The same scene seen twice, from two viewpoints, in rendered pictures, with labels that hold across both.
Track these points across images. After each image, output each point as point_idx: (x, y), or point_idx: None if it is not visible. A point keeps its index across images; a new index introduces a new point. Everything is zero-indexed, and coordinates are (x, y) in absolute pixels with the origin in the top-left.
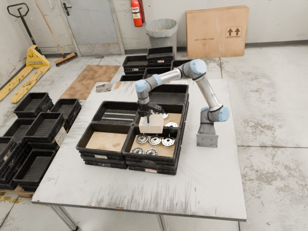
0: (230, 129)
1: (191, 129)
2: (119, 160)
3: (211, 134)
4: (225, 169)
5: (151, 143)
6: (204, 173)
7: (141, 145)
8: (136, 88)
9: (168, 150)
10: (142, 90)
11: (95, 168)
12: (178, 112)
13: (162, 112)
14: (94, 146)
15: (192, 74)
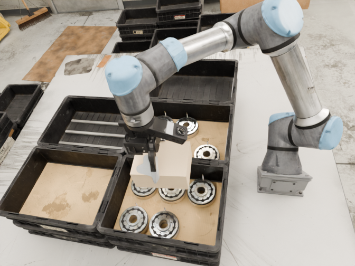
0: (324, 154)
1: (244, 152)
2: (95, 237)
3: (297, 176)
4: (326, 253)
5: (163, 196)
6: (280, 261)
7: (143, 198)
8: (109, 85)
9: (203, 212)
10: (128, 92)
11: (48, 243)
12: (217, 120)
13: (185, 120)
14: (43, 199)
15: (266, 38)
